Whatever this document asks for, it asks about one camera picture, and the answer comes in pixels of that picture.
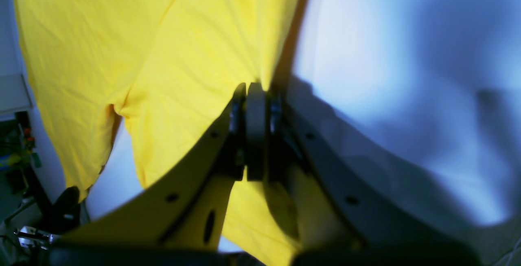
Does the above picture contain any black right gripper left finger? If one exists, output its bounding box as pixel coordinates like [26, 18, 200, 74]
[49, 83, 265, 266]

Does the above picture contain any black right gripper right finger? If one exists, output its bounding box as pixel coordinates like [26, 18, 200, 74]
[267, 87, 480, 266]

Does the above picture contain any yellow T-shirt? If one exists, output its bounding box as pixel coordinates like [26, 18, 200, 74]
[14, 0, 310, 266]

